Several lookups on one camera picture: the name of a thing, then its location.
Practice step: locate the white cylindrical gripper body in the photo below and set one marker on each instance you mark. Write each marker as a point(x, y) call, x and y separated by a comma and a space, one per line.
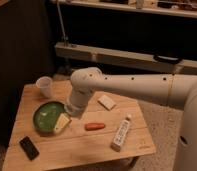
point(77, 102)

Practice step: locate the yellow sponge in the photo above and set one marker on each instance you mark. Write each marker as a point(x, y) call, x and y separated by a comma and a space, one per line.
point(62, 122)

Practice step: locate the red pepper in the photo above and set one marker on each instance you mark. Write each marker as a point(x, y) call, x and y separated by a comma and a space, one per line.
point(94, 126)

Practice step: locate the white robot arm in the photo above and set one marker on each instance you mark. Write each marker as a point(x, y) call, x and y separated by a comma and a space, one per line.
point(173, 90)

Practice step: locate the white sponge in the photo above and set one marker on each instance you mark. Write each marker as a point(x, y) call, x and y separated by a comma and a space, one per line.
point(106, 102)

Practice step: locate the clear plastic cup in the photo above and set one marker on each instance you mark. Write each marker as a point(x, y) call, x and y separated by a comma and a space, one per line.
point(44, 84)

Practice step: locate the green bowl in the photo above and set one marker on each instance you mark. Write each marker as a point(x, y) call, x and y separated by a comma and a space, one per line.
point(45, 117)

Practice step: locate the white lower shelf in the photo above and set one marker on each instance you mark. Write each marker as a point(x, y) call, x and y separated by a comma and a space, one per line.
point(123, 59)

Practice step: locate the white shelf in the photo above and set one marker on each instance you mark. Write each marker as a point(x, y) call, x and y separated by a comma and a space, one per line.
point(121, 7)
point(123, 59)

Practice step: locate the wooden table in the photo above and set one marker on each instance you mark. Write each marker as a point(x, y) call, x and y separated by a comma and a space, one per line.
point(76, 146)

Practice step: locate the metal pole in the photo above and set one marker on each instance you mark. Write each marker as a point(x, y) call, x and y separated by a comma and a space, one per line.
point(64, 37)

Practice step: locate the black phone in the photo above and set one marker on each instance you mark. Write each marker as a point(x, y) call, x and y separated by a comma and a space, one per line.
point(29, 148)

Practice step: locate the white upper shelf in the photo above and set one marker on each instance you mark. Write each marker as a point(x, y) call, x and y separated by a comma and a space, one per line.
point(121, 7)

